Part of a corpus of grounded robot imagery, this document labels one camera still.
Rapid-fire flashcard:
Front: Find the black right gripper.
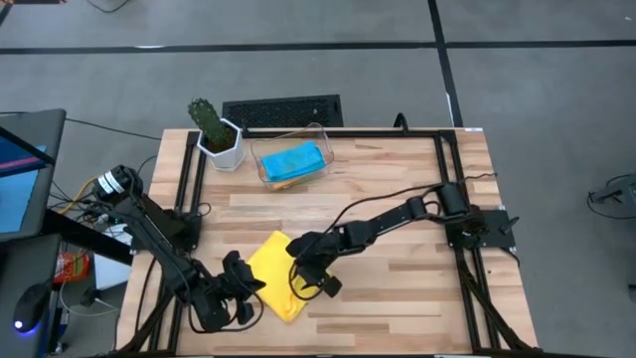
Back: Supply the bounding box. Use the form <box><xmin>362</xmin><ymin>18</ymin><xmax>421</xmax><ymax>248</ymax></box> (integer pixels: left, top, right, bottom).
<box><xmin>290</xmin><ymin>246</ymin><xmax>333</xmax><ymax>292</ymax></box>

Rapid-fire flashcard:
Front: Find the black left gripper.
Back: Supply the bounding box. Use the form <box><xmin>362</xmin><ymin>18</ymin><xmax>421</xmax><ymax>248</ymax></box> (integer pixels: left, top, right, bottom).
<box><xmin>221</xmin><ymin>251</ymin><xmax>267</xmax><ymax>302</ymax></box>

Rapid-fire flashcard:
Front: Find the yellow microfiber towel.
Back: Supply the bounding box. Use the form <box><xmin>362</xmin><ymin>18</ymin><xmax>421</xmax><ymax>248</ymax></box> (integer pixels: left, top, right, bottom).
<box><xmin>246</xmin><ymin>230</ymin><xmax>332</xmax><ymax>323</ymax></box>

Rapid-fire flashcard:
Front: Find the blue microfiber towel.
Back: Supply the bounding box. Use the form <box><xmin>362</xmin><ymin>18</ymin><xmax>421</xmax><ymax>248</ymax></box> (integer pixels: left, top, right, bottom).
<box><xmin>260</xmin><ymin>140</ymin><xmax>328</xmax><ymax>183</ymax></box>

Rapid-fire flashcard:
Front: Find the clear plastic bin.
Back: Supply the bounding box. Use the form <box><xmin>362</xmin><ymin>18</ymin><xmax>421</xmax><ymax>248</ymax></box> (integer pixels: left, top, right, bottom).
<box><xmin>249</xmin><ymin>122</ymin><xmax>336</xmax><ymax>193</ymax></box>

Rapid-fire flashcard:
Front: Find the white box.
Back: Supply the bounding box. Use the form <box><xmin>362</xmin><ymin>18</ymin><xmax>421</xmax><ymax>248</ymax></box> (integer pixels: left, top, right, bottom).
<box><xmin>92</xmin><ymin>223</ymin><xmax>134</xmax><ymax>292</ymax></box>

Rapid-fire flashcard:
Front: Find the dark side desk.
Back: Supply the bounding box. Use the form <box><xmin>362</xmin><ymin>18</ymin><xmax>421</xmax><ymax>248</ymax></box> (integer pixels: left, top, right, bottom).
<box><xmin>0</xmin><ymin>208</ymin><xmax>135</xmax><ymax>358</ymax></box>

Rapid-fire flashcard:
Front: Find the red snack bag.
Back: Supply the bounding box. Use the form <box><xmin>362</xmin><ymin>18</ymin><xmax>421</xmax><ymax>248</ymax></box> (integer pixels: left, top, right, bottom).
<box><xmin>53</xmin><ymin>252</ymin><xmax>91</xmax><ymax>284</ymax></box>

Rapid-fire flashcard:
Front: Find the black computer mouse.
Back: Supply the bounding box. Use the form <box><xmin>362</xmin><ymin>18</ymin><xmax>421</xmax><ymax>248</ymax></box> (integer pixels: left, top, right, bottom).
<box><xmin>13</xmin><ymin>282</ymin><xmax>51</xmax><ymax>335</ymax></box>

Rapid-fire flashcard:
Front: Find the dark monitor blue screen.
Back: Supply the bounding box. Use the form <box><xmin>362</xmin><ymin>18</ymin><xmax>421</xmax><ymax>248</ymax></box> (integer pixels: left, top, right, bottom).
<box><xmin>0</xmin><ymin>107</ymin><xmax>68</xmax><ymax>244</ymax></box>

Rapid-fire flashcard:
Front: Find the black floor stand base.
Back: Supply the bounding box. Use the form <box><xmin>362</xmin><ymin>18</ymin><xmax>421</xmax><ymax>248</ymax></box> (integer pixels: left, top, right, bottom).
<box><xmin>587</xmin><ymin>173</ymin><xmax>636</xmax><ymax>220</ymax></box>

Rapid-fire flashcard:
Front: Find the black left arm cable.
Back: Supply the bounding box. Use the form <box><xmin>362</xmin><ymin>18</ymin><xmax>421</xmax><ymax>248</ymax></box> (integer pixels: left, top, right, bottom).
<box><xmin>186</xmin><ymin>290</ymin><xmax>265</xmax><ymax>333</ymax></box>

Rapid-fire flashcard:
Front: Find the black table frame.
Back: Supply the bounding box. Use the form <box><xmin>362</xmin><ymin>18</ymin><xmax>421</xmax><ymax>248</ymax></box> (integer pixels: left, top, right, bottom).
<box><xmin>111</xmin><ymin>127</ymin><xmax>541</xmax><ymax>358</ymax></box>

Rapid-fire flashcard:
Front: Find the thin white cable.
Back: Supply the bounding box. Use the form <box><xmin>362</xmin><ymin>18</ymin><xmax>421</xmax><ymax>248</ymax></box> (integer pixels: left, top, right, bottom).
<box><xmin>58</xmin><ymin>282</ymin><xmax>119</xmax><ymax>318</ymax></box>

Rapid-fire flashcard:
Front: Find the yellow cable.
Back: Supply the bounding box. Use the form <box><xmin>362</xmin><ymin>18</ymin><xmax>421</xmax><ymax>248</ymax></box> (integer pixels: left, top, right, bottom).
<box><xmin>58</xmin><ymin>176</ymin><xmax>100</xmax><ymax>216</ymax></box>

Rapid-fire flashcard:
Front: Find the black floor cable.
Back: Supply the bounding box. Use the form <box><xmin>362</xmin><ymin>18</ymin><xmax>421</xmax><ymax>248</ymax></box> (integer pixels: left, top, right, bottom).
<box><xmin>64</xmin><ymin>117</ymin><xmax>163</xmax><ymax>142</ymax></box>

